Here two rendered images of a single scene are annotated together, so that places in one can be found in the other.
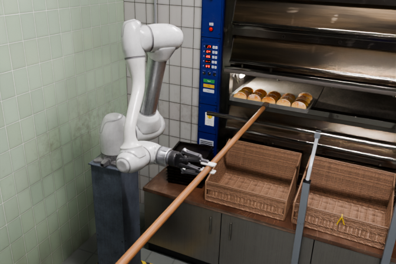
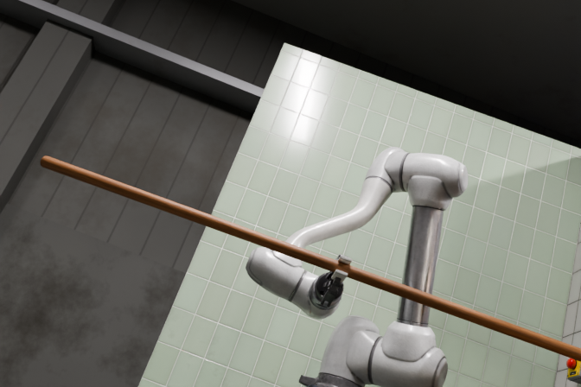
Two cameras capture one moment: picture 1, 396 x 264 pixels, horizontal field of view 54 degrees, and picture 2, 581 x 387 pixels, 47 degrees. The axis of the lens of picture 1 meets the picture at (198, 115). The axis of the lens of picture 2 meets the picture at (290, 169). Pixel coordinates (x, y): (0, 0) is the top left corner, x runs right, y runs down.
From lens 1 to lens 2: 219 cm
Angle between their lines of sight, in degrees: 81
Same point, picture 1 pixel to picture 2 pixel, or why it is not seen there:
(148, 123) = (394, 332)
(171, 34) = (434, 158)
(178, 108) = not seen: outside the picture
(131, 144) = not seen: hidden behind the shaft
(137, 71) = (364, 193)
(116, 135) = (340, 336)
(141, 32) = (392, 154)
